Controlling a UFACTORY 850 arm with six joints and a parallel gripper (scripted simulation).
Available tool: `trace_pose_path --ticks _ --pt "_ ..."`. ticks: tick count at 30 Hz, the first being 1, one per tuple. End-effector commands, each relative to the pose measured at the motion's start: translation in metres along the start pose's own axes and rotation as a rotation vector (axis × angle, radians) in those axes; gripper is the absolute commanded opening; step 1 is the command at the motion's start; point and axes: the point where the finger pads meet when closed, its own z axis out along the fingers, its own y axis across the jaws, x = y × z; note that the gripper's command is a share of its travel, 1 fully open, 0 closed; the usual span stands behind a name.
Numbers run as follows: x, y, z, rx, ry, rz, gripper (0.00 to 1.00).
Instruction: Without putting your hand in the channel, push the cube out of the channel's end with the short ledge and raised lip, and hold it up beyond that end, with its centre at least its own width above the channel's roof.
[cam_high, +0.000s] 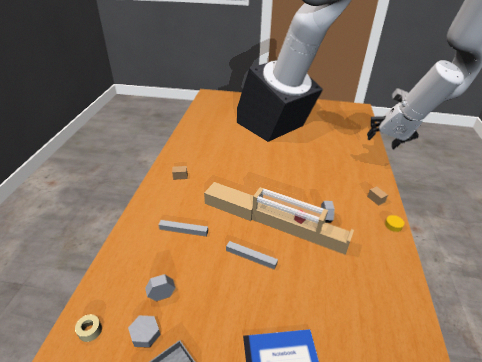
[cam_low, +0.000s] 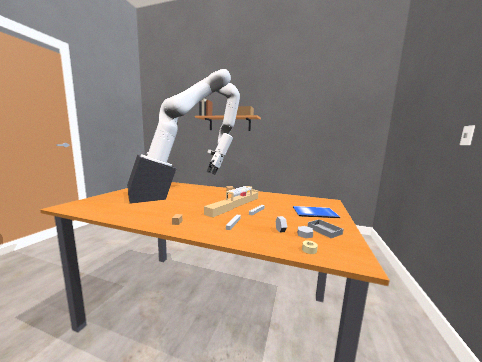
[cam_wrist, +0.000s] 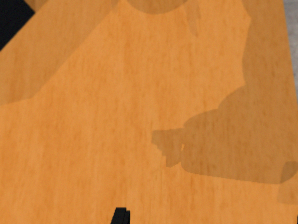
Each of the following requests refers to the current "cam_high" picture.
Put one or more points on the cream roll of masking tape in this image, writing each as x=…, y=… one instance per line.
x=83, y=323

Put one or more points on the yellow cylinder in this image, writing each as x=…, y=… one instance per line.
x=394, y=223

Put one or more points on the small tan wooden block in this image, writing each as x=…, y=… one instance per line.
x=179, y=172
x=377, y=195

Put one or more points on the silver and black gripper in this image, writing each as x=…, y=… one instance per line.
x=395, y=123

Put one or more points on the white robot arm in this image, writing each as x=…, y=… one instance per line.
x=313, y=19

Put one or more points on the blue notebook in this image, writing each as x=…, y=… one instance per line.
x=291, y=346

